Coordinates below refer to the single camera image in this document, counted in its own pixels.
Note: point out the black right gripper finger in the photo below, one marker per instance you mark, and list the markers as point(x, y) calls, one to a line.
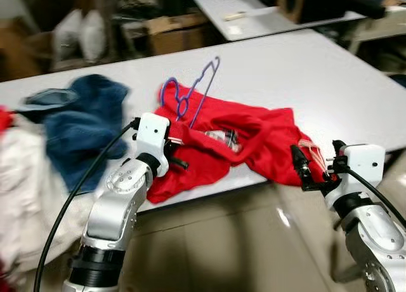
point(301, 165)
point(339, 155)

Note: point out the wooden black loudspeaker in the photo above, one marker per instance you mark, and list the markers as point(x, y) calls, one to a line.
point(298, 3)

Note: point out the beige remote control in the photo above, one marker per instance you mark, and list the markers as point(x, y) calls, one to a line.
point(235, 15)

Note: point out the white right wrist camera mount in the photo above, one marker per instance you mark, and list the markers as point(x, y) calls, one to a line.
point(361, 162)

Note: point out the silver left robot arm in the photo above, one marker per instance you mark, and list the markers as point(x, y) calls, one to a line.
point(117, 197)

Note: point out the white pillow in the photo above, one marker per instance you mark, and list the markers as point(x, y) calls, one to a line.
point(93, 35)
point(66, 35)

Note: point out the blue plastic clothes hanger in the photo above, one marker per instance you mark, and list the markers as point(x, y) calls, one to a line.
point(163, 92)

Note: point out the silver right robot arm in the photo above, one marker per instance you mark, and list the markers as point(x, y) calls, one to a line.
point(374, 241)

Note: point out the red sweater with plaid lining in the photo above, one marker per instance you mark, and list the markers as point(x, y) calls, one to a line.
point(266, 146)

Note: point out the white side desk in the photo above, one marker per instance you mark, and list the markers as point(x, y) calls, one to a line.
point(380, 25)

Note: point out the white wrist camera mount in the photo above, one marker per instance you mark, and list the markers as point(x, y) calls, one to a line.
point(361, 162)
point(152, 136)

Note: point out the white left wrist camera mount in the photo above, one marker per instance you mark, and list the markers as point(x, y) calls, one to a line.
point(152, 136)

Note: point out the red cloth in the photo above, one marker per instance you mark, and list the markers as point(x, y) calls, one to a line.
point(5, 117)

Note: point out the brown wicker chair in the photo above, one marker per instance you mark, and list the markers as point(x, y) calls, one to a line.
point(25, 57)

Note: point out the blue denim jacket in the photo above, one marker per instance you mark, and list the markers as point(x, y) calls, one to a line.
point(82, 127)

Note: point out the cardboard box with S print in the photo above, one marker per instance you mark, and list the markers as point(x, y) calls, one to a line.
point(177, 38)

